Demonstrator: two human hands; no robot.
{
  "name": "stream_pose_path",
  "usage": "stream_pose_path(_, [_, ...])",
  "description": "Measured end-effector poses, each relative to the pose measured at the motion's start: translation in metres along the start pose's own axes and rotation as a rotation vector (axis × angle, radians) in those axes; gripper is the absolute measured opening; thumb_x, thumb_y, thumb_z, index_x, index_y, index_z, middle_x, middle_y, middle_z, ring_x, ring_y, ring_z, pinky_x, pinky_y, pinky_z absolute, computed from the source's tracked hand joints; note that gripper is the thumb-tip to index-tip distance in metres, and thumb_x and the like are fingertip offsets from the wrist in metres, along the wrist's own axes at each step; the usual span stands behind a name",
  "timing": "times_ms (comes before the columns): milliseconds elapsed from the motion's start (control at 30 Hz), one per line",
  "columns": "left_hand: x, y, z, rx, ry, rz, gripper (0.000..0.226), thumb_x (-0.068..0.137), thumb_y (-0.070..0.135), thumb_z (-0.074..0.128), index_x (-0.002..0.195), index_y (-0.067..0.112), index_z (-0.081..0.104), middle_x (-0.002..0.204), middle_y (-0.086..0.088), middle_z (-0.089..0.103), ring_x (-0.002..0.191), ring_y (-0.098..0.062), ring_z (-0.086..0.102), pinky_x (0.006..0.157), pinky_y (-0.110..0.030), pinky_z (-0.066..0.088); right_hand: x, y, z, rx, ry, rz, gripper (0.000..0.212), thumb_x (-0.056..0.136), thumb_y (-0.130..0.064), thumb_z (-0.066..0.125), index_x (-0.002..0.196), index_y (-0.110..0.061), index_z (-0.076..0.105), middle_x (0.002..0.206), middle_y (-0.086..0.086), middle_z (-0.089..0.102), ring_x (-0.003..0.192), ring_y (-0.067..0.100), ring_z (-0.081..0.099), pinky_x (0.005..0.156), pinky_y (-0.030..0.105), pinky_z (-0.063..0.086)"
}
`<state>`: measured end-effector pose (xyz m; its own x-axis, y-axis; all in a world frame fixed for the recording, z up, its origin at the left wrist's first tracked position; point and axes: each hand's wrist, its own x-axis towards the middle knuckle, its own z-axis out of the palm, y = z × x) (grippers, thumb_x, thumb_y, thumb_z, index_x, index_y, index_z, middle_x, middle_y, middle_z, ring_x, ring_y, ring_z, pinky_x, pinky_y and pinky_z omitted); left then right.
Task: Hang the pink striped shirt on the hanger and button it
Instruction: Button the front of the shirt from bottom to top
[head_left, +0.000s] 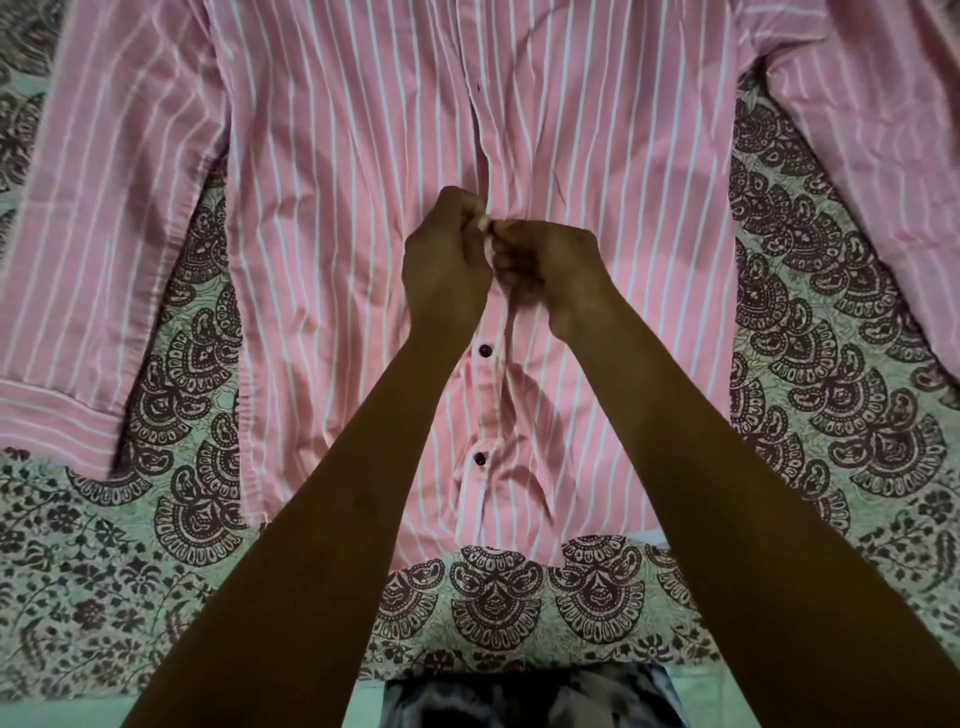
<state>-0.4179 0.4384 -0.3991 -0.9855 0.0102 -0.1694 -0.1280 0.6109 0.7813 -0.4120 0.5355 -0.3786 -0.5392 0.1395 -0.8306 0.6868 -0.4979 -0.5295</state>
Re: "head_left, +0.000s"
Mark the person's right hand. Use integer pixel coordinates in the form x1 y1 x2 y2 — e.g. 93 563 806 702
487 218 625 340

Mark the person's left hand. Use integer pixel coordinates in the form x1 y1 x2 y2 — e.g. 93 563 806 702
401 185 496 345

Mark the pink white-striped shirt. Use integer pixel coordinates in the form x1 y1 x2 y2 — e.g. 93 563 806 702
0 0 960 571

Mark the person's left forearm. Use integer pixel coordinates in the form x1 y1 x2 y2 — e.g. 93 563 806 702
120 330 481 728

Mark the person's right forearm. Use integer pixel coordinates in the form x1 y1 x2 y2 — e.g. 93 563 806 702
558 296 960 728

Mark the green brown-patterned bedsheet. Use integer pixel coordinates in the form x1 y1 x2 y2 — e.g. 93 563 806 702
0 0 960 706

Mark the person's dark patterned clothing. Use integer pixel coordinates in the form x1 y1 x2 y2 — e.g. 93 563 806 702
378 663 695 728

